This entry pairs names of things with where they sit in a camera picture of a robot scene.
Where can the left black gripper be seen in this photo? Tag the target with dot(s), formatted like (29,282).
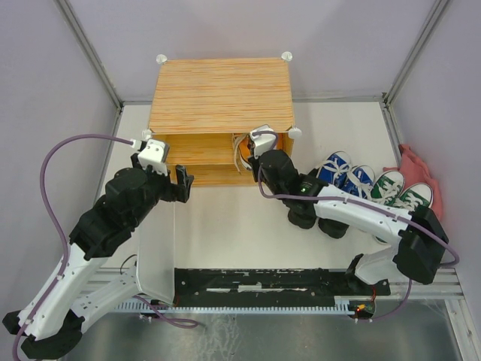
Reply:
(180,190)

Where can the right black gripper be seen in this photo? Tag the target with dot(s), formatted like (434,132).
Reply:
(255,163)

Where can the orange sneaker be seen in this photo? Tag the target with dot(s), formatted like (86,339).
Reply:
(241,154)

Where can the blue sneaker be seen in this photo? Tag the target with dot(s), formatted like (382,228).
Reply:
(360,181)
(334,169)

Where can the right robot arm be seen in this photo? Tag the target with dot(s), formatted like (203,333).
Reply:
(416,241)

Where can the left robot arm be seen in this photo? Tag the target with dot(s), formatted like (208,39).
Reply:
(56,319)

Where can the front right cabinet connector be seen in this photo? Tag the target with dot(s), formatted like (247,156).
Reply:
(294,133)

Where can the front left cabinet connector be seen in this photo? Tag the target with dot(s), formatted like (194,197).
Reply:
(147,134)

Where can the black shoe left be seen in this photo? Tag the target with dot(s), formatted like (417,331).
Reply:
(302,214)

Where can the wood pattern shoe cabinet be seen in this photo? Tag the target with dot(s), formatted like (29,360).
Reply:
(198,105)

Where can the white cabinet corner connector right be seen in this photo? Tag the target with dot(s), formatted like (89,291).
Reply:
(287,56)

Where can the white cabinet corner connector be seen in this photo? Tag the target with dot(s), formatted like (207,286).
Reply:
(161,59)
(287,56)

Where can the white cabinet corner connector left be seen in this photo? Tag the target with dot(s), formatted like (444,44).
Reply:
(161,59)

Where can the green sneaker left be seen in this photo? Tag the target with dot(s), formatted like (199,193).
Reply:
(387,187)

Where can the green sneaker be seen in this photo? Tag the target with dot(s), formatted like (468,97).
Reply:
(387,187)
(414,196)

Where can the pink cloth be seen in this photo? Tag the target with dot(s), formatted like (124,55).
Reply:
(416,171)

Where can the green sneaker right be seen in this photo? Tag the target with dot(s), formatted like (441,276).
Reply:
(414,196)

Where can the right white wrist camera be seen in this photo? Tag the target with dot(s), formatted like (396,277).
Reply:
(261,140)

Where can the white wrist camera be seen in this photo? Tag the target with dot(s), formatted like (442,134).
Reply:
(261,140)
(154,155)

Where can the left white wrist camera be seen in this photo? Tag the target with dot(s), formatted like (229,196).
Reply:
(154,155)

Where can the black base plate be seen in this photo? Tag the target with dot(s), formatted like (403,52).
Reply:
(255,288)

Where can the left aluminium frame post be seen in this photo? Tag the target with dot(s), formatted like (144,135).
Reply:
(70,17)

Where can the aluminium frame post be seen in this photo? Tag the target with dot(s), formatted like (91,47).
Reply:
(432,21)
(70,17)

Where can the right aluminium frame post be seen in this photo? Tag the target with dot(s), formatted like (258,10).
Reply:
(432,21)

